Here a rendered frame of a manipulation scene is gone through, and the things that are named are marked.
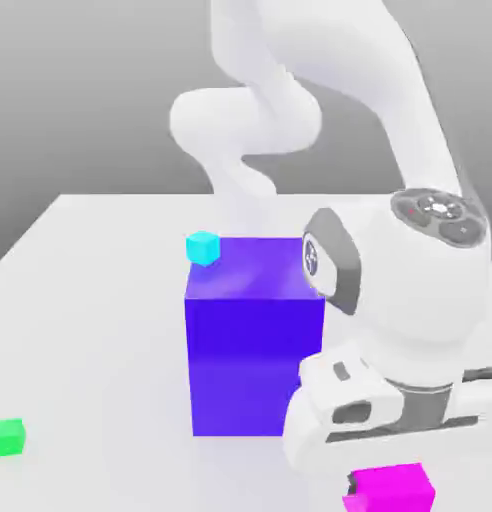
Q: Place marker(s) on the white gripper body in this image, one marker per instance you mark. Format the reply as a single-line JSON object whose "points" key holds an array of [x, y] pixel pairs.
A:
{"points": [[390, 450]]}

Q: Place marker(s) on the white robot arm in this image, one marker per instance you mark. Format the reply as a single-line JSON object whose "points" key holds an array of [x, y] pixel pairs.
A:
{"points": [[406, 288]]}

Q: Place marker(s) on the large blue box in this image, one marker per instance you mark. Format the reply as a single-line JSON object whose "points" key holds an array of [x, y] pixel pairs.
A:
{"points": [[250, 360]]}

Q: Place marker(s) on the small green cube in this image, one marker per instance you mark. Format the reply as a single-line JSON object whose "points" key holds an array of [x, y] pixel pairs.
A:
{"points": [[8, 438]]}

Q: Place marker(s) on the small cyan cube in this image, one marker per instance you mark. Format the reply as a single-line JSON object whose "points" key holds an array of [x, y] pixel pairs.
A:
{"points": [[202, 248]]}

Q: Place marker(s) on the small magenta cube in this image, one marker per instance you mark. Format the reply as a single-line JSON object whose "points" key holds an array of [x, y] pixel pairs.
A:
{"points": [[394, 490]]}

